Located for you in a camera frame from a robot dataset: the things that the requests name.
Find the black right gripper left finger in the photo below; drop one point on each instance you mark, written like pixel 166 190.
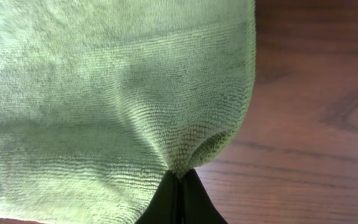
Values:
pixel 163 207

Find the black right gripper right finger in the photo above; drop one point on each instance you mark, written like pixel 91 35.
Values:
pixel 197 205

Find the green microfiber cloth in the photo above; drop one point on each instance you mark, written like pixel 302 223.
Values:
pixel 99 98

